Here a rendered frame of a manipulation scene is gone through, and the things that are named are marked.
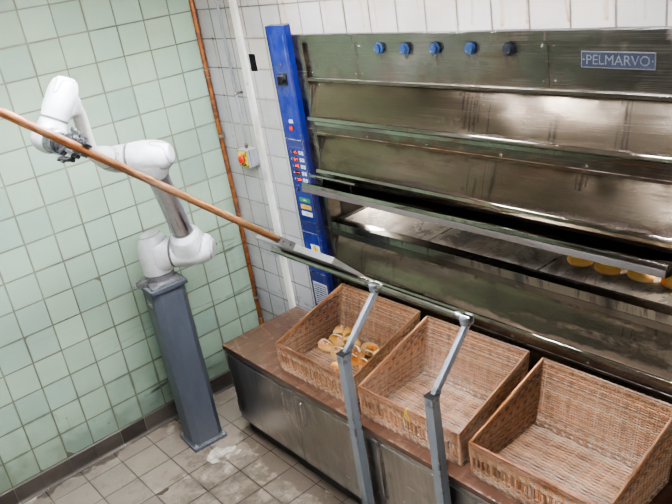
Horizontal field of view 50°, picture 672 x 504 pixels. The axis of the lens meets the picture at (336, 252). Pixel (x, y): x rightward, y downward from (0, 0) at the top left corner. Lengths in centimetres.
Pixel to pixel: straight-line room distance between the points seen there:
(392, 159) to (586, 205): 95
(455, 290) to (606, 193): 90
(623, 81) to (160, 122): 250
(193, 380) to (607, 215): 239
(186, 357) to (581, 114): 240
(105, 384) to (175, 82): 172
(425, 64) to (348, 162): 70
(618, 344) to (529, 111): 89
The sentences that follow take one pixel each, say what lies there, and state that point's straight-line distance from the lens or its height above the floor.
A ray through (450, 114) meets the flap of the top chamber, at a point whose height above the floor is 179.
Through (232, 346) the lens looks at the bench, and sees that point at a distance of 392.
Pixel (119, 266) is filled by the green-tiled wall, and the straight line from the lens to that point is 410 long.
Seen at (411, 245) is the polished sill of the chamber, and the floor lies 117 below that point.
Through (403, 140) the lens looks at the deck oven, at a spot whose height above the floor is 166.
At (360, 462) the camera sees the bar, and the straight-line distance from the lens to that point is 322.
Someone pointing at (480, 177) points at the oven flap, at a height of 155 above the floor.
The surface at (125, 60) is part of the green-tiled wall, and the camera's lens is 399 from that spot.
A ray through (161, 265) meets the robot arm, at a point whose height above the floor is 112.
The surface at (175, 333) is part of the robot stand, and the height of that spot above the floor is 73.
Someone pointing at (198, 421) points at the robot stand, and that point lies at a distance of 415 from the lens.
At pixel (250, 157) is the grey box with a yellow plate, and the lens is 397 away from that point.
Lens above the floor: 246
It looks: 23 degrees down
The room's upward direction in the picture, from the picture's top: 9 degrees counter-clockwise
